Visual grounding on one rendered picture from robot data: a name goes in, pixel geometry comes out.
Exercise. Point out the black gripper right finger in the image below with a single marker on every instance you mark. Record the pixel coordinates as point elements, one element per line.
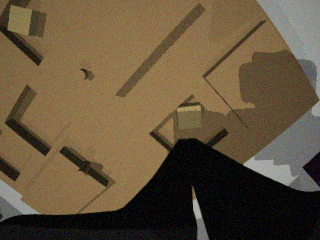
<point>237,203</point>

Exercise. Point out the olive-brown block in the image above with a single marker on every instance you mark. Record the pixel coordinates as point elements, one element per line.
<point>189,115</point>
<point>23,20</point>

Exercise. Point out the tan square puzzle board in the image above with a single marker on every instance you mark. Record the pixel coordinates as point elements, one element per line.
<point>88,105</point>

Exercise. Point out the dark purple block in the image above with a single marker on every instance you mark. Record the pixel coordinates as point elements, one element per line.
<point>313,168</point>

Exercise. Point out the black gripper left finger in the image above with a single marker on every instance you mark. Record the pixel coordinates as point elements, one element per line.
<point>162,210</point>

